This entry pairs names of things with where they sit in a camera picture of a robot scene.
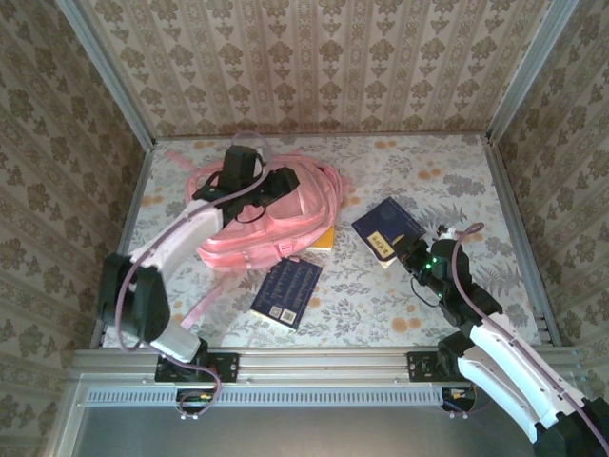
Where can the navy book with yellow label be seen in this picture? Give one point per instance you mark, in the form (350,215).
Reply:
(385,221)

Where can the pink backpack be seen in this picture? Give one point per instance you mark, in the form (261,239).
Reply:
(285,224)

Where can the navy book with barcode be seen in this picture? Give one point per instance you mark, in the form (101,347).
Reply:
(285,290)

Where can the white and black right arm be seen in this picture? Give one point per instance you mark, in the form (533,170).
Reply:
(518,371)

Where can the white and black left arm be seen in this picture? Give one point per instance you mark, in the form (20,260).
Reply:
(190,233)

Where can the black wiring box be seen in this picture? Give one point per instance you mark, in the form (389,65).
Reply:
(457,399)

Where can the steel sheet panel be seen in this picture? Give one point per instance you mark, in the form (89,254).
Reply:
(309,433)

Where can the aluminium table side rail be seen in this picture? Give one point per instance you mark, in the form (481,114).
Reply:
(147,162)
(522,238)

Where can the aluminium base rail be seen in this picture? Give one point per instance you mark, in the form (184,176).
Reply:
(323,364)

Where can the aluminium frame post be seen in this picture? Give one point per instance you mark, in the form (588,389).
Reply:
(530,71)
(110,71)

